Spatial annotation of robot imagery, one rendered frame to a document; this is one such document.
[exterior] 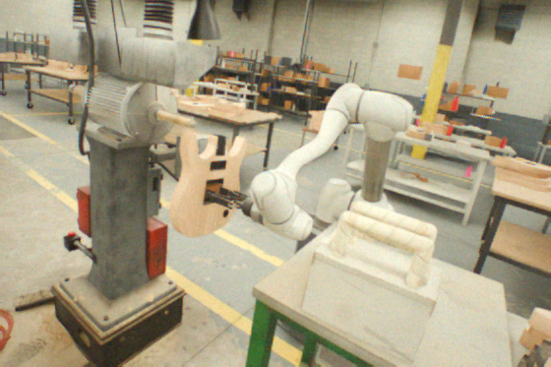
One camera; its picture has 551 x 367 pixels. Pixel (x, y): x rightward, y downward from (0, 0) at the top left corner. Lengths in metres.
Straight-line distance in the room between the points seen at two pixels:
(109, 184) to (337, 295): 1.10
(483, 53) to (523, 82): 1.45
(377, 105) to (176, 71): 0.72
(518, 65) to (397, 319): 11.37
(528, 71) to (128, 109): 11.44
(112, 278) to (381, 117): 1.43
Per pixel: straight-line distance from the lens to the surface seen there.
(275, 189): 0.88
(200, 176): 1.18
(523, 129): 11.91
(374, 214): 0.78
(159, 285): 1.91
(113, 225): 1.63
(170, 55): 1.05
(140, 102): 1.32
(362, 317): 0.80
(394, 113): 1.26
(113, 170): 1.52
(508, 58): 11.93
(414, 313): 0.76
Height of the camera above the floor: 1.48
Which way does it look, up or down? 15 degrees down
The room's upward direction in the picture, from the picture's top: 9 degrees clockwise
